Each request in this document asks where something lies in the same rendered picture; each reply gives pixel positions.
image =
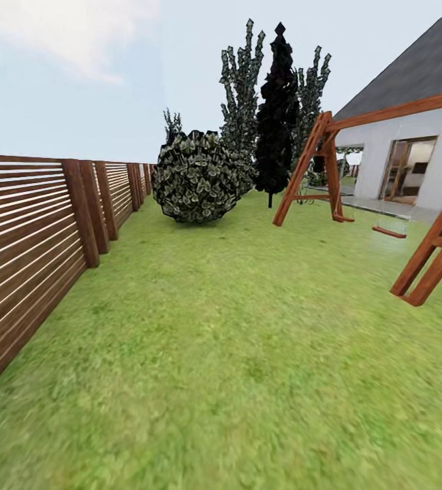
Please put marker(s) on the door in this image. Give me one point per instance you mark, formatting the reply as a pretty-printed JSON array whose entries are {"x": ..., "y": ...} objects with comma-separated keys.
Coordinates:
[{"x": 406, "y": 171}]

